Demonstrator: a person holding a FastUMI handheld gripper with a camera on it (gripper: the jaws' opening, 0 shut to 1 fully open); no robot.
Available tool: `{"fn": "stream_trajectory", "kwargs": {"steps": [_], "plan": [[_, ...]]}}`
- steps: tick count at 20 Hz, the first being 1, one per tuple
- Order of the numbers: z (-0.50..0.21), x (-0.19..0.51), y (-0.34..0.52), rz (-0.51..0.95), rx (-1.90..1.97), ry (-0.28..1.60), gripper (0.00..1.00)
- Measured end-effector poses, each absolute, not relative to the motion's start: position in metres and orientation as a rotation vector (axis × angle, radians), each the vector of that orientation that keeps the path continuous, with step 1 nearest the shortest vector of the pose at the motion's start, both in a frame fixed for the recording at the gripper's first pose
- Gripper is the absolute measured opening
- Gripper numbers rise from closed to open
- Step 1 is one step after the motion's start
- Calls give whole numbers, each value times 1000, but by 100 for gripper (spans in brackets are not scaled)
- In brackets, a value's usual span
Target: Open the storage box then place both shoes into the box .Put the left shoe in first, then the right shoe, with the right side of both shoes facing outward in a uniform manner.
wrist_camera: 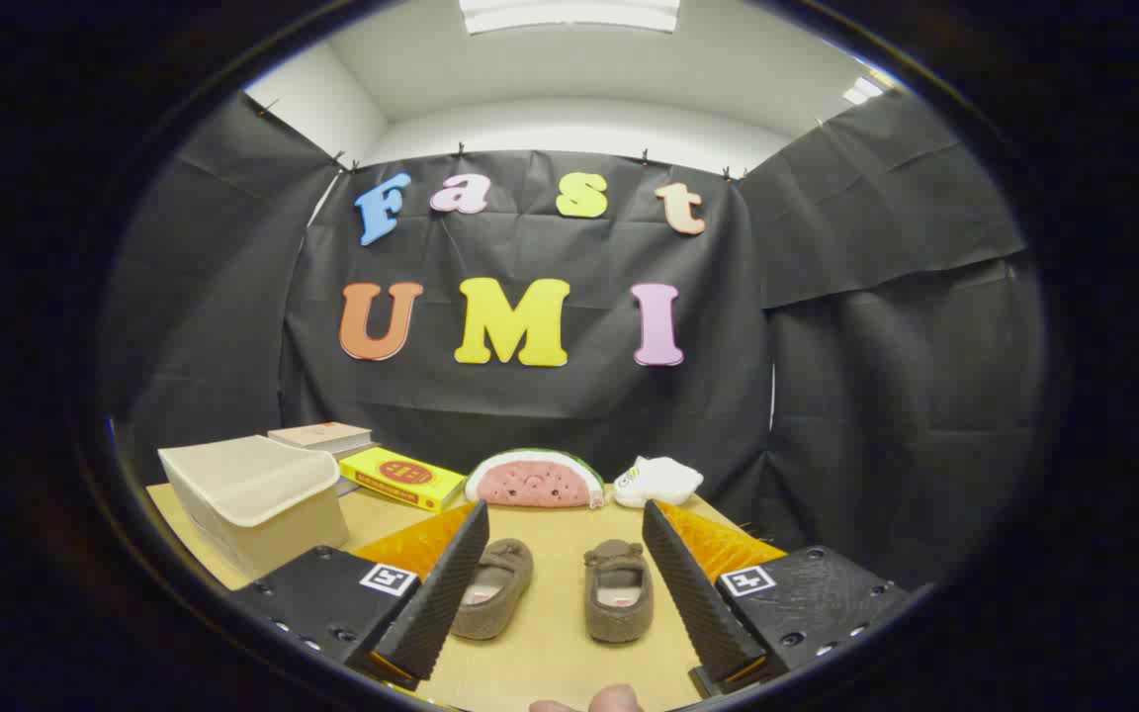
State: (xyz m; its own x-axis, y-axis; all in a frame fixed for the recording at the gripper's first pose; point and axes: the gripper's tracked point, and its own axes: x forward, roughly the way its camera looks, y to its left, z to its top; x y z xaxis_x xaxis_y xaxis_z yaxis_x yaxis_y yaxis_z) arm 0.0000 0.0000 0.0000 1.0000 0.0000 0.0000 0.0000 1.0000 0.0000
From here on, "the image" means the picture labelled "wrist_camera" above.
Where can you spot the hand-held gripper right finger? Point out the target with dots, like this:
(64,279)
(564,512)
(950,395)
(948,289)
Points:
(703,603)

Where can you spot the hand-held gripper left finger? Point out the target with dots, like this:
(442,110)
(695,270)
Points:
(431,613)

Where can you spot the brown fuzzy shoe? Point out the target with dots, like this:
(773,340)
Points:
(505,564)
(619,564)

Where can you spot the cream storage box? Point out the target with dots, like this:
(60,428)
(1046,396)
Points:
(253,494)

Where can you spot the white plush toy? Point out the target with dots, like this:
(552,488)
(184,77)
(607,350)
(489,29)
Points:
(658,482)

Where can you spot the yellow book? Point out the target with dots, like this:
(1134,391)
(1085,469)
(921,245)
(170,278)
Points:
(401,477)

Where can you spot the watermelon slice plush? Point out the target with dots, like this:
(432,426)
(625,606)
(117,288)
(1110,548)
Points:
(535,483)

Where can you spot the grey book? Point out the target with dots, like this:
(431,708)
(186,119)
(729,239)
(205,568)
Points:
(352,452)

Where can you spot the small ceiling light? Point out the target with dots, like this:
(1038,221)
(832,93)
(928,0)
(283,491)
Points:
(863,91)

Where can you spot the long ceiling light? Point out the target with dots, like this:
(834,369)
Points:
(569,14)

